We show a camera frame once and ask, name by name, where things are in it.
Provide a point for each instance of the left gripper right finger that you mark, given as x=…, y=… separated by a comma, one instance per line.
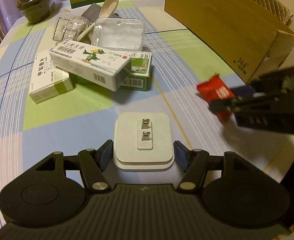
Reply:
x=194, y=165

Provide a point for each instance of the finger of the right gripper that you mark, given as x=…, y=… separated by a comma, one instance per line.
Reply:
x=243, y=91
x=227, y=103

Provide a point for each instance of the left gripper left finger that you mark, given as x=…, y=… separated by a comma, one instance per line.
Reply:
x=92, y=165

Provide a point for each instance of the red snack packet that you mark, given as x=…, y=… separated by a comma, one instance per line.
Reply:
x=214, y=89

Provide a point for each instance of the white power adapter plug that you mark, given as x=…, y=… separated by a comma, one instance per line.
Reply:
x=143, y=142

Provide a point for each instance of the white green medicine box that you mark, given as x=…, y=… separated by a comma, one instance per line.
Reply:
x=47, y=81

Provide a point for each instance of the white blue medicine box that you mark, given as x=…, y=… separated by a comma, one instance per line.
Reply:
x=101, y=66

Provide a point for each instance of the clear plastic case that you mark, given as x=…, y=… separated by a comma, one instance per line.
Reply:
x=118, y=34

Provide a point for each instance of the crinkled clear plastic bag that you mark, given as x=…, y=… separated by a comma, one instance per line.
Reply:
x=69, y=26

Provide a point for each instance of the white plastic spoon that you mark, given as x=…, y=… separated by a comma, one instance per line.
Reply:
x=107, y=9

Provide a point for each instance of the checkered tablecloth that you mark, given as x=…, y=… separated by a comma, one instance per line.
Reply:
x=85, y=117

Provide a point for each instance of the brown cardboard box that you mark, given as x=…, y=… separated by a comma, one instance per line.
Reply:
x=248, y=37

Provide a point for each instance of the silver foil pouch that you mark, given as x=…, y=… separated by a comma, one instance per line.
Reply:
x=92, y=13

